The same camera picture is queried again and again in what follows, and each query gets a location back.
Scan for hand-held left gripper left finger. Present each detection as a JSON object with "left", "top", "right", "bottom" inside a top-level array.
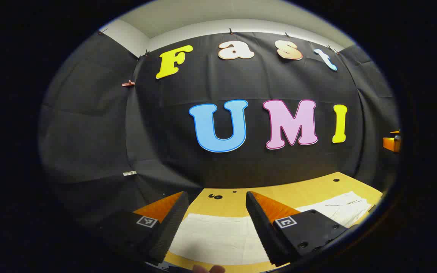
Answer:
[{"left": 90, "top": 191, "right": 190, "bottom": 266}]

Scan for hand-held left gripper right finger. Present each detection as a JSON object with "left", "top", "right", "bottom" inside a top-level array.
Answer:
[{"left": 245, "top": 191, "right": 350, "bottom": 267}]

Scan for white jeans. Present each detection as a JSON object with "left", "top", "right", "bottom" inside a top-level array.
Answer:
[{"left": 168, "top": 191, "right": 373, "bottom": 266}]

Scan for black backdrop cloth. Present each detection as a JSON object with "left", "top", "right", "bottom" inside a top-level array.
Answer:
[{"left": 38, "top": 32, "right": 399, "bottom": 228}]

